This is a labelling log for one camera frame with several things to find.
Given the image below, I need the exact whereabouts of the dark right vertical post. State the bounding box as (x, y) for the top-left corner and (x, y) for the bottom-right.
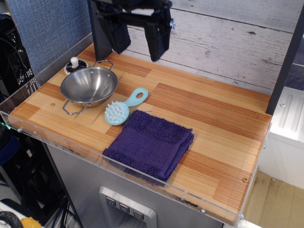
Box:
(266, 6), (304, 115)

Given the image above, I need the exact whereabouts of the black plastic crate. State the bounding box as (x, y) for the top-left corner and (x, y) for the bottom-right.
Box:
(0, 14), (34, 95)

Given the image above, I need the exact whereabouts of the dark vertical post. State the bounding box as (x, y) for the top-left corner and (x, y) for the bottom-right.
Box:
(87, 0), (112, 61)
(266, 6), (304, 115)

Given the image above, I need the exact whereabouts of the stainless steel cabinet front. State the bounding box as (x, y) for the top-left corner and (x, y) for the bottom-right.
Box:
(47, 145), (223, 228)

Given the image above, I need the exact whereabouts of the clear acrylic edge guard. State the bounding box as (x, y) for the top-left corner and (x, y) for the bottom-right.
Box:
(0, 33), (270, 226)

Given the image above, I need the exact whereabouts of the dark left vertical post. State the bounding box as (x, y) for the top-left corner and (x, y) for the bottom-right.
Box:
(87, 0), (112, 61)

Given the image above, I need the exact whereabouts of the blue fabric partition panel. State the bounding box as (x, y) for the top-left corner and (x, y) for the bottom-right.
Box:
(6, 0), (92, 76)

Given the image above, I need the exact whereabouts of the silver button control panel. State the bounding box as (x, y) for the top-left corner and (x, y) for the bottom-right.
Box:
(99, 186), (157, 228)

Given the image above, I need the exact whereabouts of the teal scrub brush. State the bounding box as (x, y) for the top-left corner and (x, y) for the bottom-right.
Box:
(104, 87), (149, 126)

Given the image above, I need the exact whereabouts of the purple towel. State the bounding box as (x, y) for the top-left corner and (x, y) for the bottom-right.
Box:
(103, 110), (194, 182)

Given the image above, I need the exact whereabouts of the stainless steel bowl with handles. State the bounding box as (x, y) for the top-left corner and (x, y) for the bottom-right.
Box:
(60, 65), (119, 115)

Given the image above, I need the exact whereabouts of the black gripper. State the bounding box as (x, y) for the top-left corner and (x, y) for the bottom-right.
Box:
(95, 0), (172, 62)

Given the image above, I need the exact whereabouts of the white ribbed appliance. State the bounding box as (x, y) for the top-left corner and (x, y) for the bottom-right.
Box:
(258, 87), (304, 189)

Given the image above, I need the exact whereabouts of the yellow object at corner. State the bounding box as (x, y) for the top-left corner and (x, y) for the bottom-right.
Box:
(20, 217), (43, 228)

